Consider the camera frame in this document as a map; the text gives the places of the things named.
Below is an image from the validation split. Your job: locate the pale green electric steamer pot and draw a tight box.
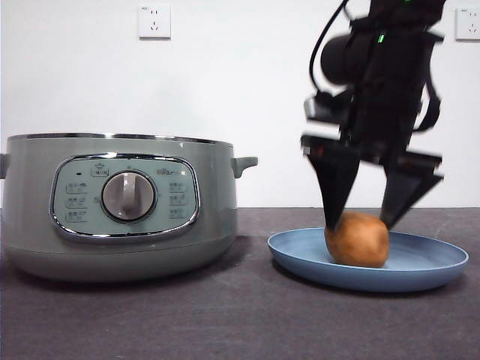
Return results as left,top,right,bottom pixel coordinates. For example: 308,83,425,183
0,131,260,283

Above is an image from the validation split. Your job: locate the blue round plate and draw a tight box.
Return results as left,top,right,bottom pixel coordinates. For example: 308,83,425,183
267,226,470,293

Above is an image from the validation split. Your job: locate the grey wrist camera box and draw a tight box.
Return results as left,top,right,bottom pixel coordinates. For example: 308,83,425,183
303,93,356,127

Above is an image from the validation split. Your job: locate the brown potato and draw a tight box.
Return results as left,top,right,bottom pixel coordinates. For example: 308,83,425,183
324,211,390,269

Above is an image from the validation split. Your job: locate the black cable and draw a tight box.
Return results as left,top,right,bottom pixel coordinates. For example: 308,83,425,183
309,0,352,98

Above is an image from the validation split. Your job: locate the white wall socket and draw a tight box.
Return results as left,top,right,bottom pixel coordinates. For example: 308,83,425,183
137,4,173,41
455,7,480,42

